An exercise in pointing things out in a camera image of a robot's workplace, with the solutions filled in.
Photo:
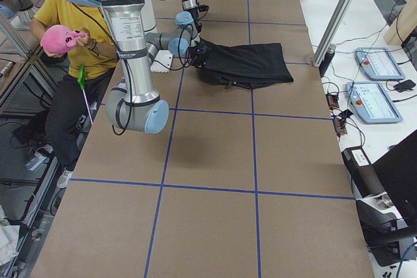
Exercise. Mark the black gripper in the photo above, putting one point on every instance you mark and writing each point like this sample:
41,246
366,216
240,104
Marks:
197,57
194,13

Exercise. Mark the black graphic t-shirt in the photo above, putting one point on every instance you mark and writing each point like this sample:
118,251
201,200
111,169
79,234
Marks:
251,66

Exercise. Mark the green pink stick tool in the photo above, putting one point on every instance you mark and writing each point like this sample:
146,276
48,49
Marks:
81,83

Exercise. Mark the person in yellow shirt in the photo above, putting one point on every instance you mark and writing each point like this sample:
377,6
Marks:
99,55

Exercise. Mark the pink plush toy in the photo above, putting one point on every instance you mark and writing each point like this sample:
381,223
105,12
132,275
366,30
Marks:
60,39

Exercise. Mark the orange black electronics board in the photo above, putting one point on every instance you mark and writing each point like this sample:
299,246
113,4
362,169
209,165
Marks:
338,119

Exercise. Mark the near blue teach pendant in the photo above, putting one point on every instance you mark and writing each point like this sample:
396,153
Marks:
371,103

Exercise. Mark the blue teach pendant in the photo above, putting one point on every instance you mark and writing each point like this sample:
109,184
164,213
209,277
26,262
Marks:
378,64
371,103

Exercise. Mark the far blue teach pendant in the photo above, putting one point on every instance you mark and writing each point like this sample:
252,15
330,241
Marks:
378,64

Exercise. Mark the black box with label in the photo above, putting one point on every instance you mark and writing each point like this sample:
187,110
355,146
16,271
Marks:
361,171

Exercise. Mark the black monitor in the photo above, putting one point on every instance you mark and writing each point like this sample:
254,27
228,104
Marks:
396,170

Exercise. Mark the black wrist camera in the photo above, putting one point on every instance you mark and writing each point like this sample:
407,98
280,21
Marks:
203,8

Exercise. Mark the white pedestal column base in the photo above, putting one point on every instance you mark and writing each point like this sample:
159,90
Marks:
160,58

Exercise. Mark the aluminium frame post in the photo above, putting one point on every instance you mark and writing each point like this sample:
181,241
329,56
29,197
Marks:
330,31

